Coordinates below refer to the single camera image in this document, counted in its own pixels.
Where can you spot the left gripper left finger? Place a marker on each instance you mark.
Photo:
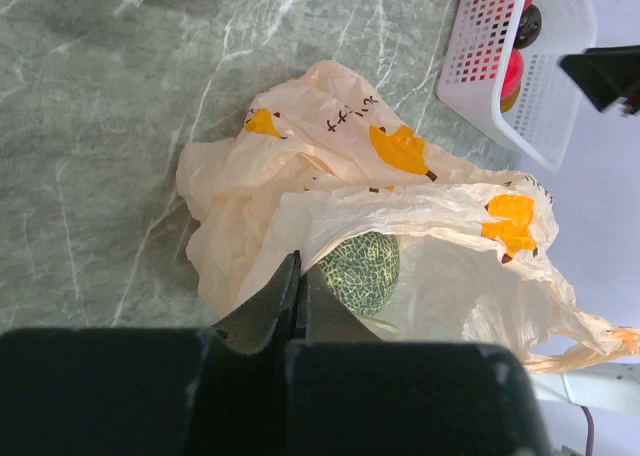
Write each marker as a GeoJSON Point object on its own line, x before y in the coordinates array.
{"type": "Point", "coordinates": [250, 328]}

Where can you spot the beige plastic bag orange prints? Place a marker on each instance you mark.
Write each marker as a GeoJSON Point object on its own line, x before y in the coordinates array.
{"type": "Point", "coordinates": [322, 162]}

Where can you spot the green netted fake melon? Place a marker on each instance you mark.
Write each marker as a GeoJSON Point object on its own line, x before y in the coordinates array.
{"type": "Point", "coordinates": [363, 272]}

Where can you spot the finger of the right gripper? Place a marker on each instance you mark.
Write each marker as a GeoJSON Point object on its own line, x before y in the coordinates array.
{"type": "Point", "coordinates": [606, 76]}

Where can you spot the orange brown fake fruit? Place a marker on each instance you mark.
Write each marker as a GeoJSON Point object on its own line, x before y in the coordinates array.
{"type": "Point", "coordinates": [507, 103]}

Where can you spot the white perforated plastic basket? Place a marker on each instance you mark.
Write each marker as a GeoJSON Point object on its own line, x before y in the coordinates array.
{"type": "Point", "coordinates": [475, 68]}

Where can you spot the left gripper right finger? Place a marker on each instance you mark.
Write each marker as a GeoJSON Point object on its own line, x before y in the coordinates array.
{"type": "Point", "coordinates": [322, 317]}

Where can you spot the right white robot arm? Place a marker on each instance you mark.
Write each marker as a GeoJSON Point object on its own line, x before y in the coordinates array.
{"type": "Point", "coordinates": [612, 386]}

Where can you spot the dark brown fake fruit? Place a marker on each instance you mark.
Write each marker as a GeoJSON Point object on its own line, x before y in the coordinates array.
{"type": "Point", "coordinates": [529, 27]}

